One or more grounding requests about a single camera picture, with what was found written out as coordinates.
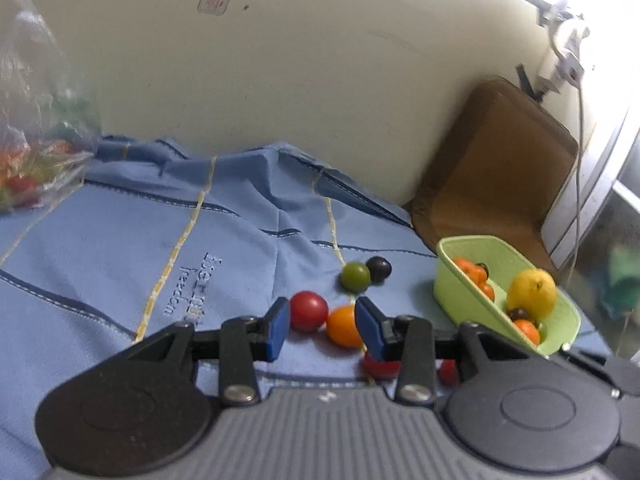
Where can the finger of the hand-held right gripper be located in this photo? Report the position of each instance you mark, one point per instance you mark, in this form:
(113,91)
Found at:
(595,367)

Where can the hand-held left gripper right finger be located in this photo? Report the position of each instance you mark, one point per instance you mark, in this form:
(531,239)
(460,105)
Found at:
(367,325)

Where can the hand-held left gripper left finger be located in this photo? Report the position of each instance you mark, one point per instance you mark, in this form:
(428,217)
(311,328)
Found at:
(277,332)

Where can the orange cherry tomato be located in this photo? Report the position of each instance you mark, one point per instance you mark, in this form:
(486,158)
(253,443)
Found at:
(344,326)

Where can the dark purple plum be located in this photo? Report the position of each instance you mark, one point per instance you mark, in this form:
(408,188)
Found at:
(520,314)

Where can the large yellow citrus fruit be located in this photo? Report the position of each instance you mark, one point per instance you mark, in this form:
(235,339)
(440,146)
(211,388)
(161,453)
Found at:
(531,292)

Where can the light green plastic basket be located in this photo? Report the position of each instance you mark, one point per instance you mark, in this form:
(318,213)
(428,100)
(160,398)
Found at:
(465,305)

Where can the small orange mandarin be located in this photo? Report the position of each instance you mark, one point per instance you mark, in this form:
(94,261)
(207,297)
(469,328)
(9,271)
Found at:
(487,291)

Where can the dark red cherry tomato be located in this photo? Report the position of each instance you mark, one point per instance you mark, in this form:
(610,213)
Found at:
(381,369)

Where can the green cherry tomato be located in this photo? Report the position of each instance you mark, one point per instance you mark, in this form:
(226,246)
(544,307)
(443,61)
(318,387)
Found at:
(355,276)

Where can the dark purple cherry tomato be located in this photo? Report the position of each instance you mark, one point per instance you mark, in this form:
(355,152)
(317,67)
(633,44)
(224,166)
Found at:
(378,269)

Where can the green object behind window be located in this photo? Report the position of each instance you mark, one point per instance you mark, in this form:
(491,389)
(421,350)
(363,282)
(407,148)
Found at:
(622,280)

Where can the blue striped bed sheet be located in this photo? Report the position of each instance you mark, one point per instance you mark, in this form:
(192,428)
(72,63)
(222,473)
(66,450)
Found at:
(125,270)

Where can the brown cushion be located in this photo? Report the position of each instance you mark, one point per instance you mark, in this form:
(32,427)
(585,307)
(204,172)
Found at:
(495,170)

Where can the black tape strip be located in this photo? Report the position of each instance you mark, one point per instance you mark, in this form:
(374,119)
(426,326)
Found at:
(526,80)

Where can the clear plastic bag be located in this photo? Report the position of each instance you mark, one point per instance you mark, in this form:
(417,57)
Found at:
(40,125)

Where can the white window frame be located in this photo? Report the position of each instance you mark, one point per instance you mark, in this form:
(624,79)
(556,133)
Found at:
(595,175)

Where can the white wall charger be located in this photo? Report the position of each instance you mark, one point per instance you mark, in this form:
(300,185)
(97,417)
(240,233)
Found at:
(567,42)

